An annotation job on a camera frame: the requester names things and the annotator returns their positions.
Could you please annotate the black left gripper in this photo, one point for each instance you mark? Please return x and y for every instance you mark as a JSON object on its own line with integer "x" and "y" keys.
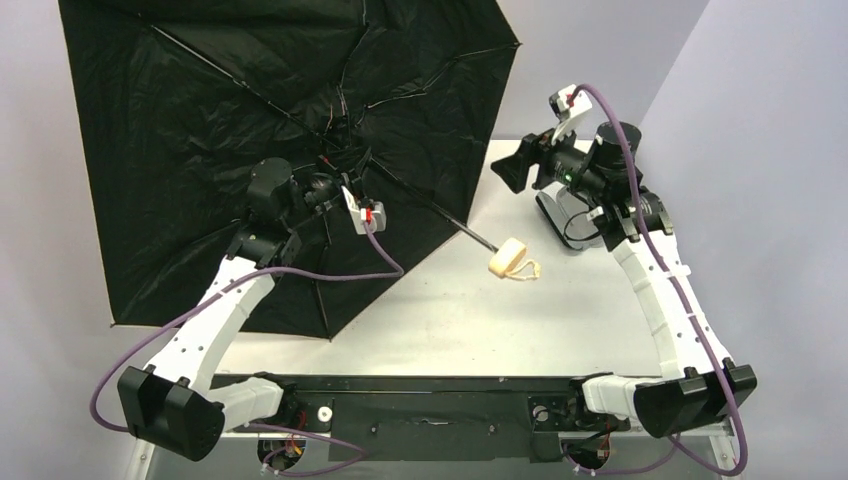
{"x": 333, "y": 183}

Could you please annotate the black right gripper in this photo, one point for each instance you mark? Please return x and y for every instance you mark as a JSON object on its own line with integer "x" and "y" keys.
{"x": 541, "y": 156}

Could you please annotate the beige folding umbrella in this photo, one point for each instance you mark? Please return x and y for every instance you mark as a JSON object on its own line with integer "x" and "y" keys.
{"x": 177, "y": 101}

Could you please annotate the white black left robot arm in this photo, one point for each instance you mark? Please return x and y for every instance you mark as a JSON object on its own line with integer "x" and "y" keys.
{"x": 170, "y": 401}

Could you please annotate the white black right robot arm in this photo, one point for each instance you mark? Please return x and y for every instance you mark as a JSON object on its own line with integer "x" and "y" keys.
{"x": 699, "y": 383}

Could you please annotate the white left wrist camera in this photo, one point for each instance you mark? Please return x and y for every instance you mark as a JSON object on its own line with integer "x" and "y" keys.
{"x": 366, "y": 214}

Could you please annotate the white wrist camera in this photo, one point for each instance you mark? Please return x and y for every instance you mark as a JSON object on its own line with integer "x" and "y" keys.
{"x": 366, "y": 214}
{"x": 570, "y": 105}

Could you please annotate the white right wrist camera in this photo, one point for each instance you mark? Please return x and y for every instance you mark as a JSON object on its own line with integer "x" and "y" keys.
{"x": 570, "y": 105}

